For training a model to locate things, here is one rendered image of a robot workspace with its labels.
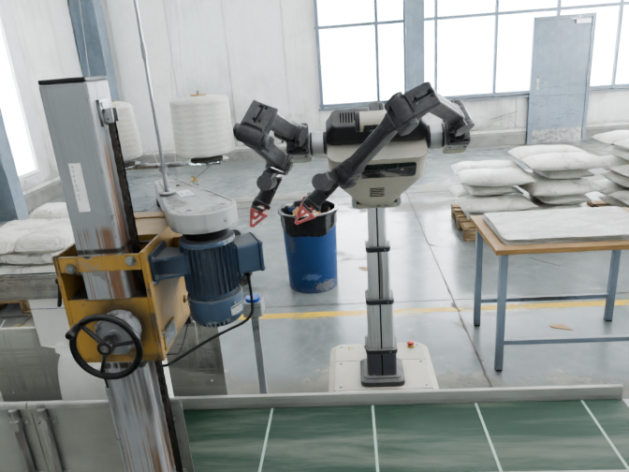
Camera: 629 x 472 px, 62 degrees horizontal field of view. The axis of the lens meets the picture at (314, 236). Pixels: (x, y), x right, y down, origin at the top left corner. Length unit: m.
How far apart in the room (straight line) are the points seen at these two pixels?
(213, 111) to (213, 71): 8.47
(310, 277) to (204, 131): 2.77
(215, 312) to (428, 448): 1.03
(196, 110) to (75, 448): 1.27
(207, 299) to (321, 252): 2.63
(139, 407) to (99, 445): 0.50
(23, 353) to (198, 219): 1.54
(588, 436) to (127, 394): 1.62
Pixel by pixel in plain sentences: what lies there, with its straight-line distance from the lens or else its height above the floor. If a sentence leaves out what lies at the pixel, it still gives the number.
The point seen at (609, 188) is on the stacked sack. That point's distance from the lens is 5.80.
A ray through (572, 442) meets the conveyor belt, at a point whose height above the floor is 0.38.
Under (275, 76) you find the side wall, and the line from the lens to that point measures 9.73.
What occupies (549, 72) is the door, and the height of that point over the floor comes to 1.20.
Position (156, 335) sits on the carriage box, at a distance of 1.46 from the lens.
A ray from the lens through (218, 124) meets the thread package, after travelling 1.46.
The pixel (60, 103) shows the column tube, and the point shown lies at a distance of 1.36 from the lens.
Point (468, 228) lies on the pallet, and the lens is 5.14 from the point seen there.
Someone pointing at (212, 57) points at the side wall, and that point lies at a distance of 9.92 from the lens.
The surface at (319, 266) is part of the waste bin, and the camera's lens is 4.06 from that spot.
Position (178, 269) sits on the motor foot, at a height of 1.26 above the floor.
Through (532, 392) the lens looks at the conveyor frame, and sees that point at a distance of 2.41.
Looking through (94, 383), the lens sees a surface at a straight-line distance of 2.13.
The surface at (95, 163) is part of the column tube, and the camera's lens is 1.35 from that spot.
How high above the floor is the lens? 1.77
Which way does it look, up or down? 19 degrees down
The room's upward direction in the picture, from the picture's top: 4 degrees counter-clockwise
